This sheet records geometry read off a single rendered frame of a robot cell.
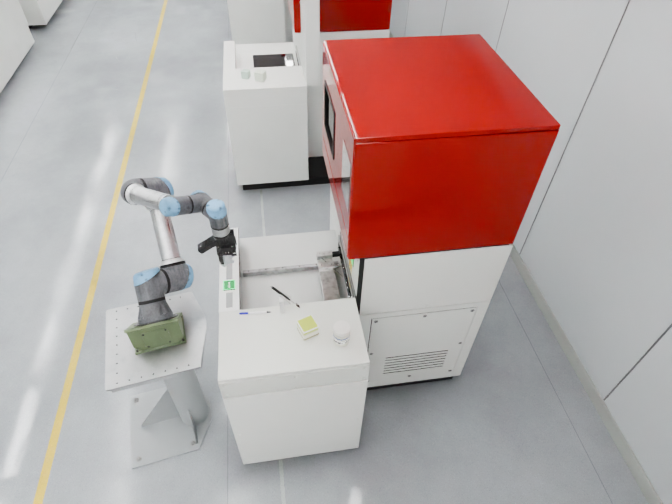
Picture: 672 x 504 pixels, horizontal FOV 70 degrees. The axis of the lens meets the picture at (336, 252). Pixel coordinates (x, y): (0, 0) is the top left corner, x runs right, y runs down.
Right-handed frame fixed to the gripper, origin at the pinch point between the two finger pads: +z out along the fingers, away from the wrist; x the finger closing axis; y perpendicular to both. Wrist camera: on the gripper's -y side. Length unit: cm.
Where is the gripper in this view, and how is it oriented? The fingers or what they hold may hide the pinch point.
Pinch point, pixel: (223, 264)
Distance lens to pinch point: 220.9
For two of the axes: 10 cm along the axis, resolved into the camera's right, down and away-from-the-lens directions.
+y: 9.9, -0.9, 1.2
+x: -1.5, -7.1, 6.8
